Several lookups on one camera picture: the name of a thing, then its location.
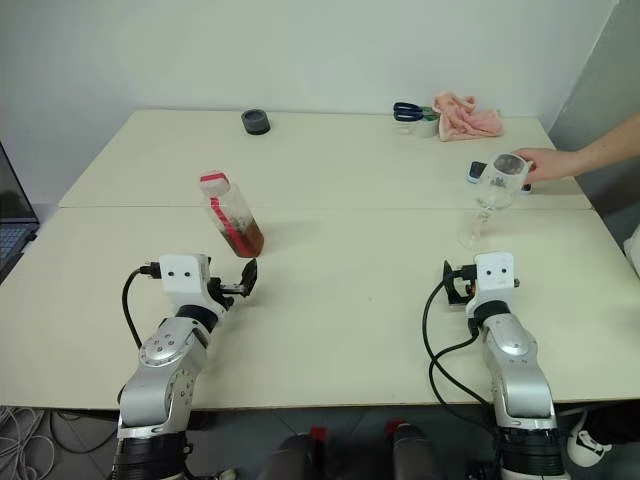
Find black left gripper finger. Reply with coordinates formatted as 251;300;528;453
239;258;260;299

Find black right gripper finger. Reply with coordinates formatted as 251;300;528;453
442;259;458;305

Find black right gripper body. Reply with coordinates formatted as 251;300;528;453
451;265;479;304

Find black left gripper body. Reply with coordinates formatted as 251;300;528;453
207;277;248;307

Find clear jar with amber liquid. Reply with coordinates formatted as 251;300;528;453
201;182;266;260

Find clear wine glass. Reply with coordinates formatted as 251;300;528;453
457;152;534;251

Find pink and white bottle cap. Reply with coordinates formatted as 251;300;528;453
198;169;233;198

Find person's bare hand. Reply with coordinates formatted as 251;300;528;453
512;147;581;186

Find pink crumpled cloth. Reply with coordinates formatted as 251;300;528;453
431;90;504;144

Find dark rounded shape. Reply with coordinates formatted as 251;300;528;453
258;433;322;480

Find white rounded object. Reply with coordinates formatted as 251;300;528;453
568;413;614;469

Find dark laptop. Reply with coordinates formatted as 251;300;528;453
0;139;40;282

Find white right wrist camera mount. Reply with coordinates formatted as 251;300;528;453
464;251;521;321

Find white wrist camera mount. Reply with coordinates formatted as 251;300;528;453
158;253;214;315
464;251;521;321

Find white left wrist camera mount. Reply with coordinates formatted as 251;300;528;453
158;253;214;315

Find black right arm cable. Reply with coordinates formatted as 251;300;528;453
422;281;501;432

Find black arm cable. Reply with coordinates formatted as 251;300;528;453
422;281;501;432
121;261;162;351

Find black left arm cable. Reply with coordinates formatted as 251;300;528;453
121;261;162;351

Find blue handled scissors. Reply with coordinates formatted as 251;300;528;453
392;101;442;124

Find grey floor cables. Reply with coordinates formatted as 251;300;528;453
0;403;57;475

